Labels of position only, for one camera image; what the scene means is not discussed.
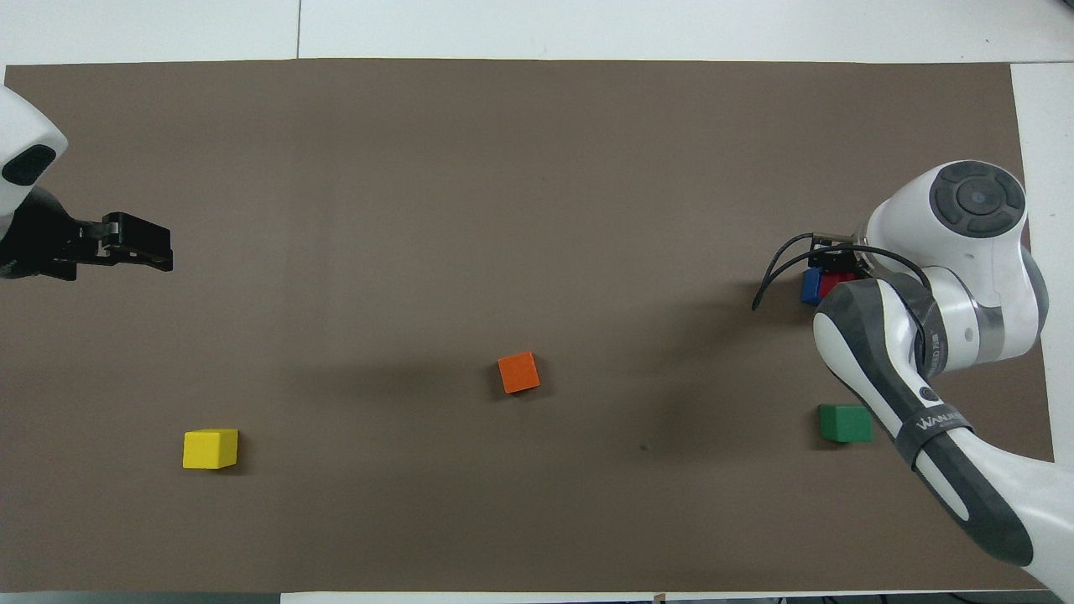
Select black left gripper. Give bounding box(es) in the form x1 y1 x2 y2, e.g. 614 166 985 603
0 186 175 282

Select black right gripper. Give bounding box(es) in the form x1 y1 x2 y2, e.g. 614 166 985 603
811 233 870 274

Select brown table mat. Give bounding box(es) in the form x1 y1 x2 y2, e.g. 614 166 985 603
0 59 1070 593

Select yellow wooden block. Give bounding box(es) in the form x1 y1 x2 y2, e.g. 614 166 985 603
182 429 239 471

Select green wooden block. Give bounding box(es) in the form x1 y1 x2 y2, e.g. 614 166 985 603
819 404 873 444

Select orange wooden block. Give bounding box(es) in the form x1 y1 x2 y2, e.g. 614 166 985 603
498 351 540 395

